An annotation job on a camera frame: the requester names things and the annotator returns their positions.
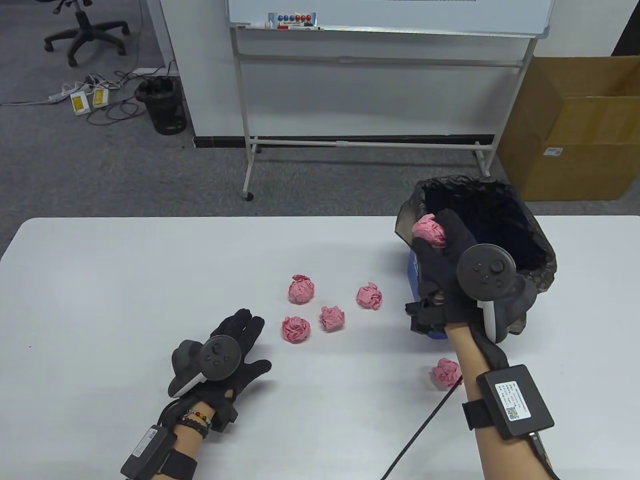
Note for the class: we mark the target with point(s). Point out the whiteboard marker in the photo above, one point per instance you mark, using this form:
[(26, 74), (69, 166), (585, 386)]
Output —
[(300, 28), (261, 25)]

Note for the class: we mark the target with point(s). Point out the pack of round magnets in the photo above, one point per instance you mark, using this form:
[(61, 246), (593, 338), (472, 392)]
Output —
[(292, 19)]

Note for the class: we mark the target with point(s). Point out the brown cardboard box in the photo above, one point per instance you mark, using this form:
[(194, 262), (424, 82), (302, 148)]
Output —
[(590, 150)]

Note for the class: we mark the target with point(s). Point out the black mesh wastebasket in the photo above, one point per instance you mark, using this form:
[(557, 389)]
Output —
[(162, 110)]

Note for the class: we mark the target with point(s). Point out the black right wrist sensor box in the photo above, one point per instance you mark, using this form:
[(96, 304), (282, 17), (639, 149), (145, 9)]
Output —
[(515, 400)]

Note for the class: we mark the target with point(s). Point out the person's left hand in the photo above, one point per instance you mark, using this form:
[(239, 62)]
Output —
[(245, 327)]

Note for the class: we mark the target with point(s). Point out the white power strip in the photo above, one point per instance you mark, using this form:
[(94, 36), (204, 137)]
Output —
[(62, 92)]

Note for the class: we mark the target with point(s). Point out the person's right forearm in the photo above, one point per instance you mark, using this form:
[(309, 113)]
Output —
[(495, 450)]

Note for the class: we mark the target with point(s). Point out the pink paper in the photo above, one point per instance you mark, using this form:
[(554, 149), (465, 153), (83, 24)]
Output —
[(301, 290), (445, 374), (296, 330), (369, 296), (332, 318), (430, 231)]

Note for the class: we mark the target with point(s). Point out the whiteboard on metal stand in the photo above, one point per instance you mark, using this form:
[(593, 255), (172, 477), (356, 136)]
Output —
[(400, 15)]

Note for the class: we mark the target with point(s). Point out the person's left forearm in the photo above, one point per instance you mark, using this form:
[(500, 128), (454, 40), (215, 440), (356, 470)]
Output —
[(192, 442)]

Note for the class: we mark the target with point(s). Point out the black wrist sensor box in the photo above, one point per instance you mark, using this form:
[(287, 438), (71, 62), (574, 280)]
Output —
[(515, 400), (147, 450)]

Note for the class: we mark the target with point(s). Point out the grey handheld controller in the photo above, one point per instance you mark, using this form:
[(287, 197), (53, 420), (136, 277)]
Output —
[(485, 272), (217, 357)]

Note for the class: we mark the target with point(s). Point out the person's right hand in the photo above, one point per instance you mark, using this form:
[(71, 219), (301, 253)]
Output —
[(435, 270)]

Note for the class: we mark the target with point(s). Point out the black left wrist sensor box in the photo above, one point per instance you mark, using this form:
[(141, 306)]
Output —
[(147, 450)]

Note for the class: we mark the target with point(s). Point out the right grey handheld controller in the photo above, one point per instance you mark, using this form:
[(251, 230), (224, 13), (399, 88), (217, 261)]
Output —
[(485, 272)]

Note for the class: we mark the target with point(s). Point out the blue recycling bin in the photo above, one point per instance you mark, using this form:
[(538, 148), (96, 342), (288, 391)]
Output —
[(414, 270)]

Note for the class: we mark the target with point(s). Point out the left grey handheld controller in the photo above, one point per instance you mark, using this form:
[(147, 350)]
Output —
[(217, 357)]

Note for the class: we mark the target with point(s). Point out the black office chair base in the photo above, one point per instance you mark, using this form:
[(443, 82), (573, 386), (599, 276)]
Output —
[(82, 35)]

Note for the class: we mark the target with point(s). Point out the white charger with yellow label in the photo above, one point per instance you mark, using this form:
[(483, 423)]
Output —
[(101, 97), (80, 103)]

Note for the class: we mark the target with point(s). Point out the blue bin with black bag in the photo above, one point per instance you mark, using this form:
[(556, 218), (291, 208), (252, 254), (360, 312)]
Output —
[(500, 225)]

